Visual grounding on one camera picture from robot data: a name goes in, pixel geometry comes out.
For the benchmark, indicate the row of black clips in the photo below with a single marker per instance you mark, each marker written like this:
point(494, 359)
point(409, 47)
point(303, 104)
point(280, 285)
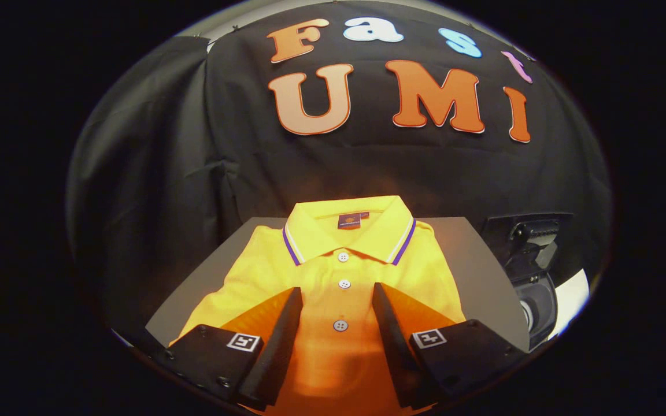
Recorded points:
point(235, 27)

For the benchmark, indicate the grey washing machine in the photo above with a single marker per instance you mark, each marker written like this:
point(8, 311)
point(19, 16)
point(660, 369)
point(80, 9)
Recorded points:
point(541, 306)

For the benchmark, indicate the grey platform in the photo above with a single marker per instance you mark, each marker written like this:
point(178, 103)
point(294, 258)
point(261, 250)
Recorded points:
point(483, 277)

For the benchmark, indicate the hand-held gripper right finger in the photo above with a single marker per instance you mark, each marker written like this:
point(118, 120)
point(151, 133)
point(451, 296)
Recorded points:
point(393, 341)

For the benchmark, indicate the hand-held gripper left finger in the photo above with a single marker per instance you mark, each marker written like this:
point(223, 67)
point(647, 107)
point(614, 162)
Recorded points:
point(278, 346)

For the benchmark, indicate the dark washing machine lid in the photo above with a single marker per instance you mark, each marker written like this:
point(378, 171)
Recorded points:
point(500, 231)

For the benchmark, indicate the yellow polo shirt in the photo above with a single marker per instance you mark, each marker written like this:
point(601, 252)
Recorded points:
point(339, 358)

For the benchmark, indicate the black backdrop cloth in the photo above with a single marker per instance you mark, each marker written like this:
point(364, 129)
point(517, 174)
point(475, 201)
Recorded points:
point(154, 173)

